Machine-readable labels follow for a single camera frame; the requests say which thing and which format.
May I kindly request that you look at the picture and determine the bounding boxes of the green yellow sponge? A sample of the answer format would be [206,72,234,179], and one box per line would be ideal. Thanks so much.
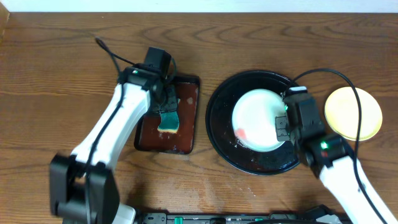
[157,111,180,134]

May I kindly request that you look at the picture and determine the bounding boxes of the light blue plate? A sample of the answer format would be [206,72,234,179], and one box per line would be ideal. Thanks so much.
[231,89,285,152]

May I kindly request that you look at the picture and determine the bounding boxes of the yellow plate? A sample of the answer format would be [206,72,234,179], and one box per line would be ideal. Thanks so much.
[324,87,382,141]

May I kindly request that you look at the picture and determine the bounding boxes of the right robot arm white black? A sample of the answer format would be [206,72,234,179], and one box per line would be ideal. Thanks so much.
[275,93,397,223]

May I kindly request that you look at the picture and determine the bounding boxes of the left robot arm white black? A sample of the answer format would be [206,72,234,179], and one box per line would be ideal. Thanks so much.
[49,65,177,223]

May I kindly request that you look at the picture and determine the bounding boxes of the black rectangular water tray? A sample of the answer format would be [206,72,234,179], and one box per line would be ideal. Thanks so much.
[134,75,200,154]

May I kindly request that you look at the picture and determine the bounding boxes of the round black tray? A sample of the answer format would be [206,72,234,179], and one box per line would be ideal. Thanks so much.
[205,70,300,175]

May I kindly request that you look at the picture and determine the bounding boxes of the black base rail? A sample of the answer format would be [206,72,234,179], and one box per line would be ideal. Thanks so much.
[133,205,351,224]

